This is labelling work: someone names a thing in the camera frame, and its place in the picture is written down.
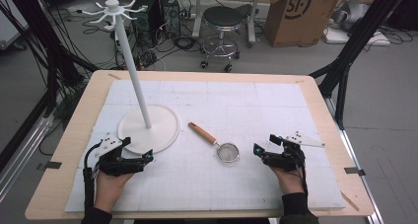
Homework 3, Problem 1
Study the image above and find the black computer tower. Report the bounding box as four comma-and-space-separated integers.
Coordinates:
132, 0, 181, 48

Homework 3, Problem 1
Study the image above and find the person's left hand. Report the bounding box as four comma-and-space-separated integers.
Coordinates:
94, 169, 136, 214

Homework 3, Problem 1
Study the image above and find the brown cardboard box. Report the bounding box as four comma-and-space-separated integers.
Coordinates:
261, 0, 343, 48

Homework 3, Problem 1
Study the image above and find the wooden-handled mesh strainer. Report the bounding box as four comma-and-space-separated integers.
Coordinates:
187, 121, 241, 164

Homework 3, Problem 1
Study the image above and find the person's right hand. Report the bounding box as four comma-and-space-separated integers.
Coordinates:
270, 166, 306, 196

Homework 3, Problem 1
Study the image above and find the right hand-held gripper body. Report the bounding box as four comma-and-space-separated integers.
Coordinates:
264, 130, 326, 173

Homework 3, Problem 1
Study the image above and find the white hook stand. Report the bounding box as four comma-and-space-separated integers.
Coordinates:
81, 0, 181, 155

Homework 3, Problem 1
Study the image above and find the coiled black cable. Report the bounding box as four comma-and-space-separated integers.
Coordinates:
172, 36, 202, 53

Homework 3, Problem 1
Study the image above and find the grey bag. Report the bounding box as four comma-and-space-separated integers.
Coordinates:
330, 0, 372, 33

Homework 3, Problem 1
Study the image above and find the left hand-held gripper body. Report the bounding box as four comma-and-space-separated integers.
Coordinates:
94, 133, 146, 178

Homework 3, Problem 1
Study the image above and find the hand-held gripper cable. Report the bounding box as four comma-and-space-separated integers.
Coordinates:
82, 140, 102, 212
295, 149, 311, 198

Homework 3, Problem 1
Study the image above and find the black round stool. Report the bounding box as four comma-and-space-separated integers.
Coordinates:
199, 5, 252, 74

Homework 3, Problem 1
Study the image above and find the aluminium rail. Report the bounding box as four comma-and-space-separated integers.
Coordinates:
324, 96, 386, 224
0, 113, 56, 203

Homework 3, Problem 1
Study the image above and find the black tape strip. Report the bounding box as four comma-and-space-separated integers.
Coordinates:
35, 161, 63, 172
343, 166, 367, 178

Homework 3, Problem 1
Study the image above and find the white grid mat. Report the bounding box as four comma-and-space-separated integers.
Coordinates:
64, 79, 347, 214

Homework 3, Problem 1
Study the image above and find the right hand-held gripper cable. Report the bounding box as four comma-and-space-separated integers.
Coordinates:
295, 149, 311, 198

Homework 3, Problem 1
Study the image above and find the black metal stand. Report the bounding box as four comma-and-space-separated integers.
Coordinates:
0, 0, 101, 118
309, 0, 413, 130

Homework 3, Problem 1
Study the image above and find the left hand-held gripper cable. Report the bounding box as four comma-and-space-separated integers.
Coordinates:
82, 140, 102, 212

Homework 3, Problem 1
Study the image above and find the white power strip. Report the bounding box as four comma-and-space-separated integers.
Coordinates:
322, 27, 392, 47

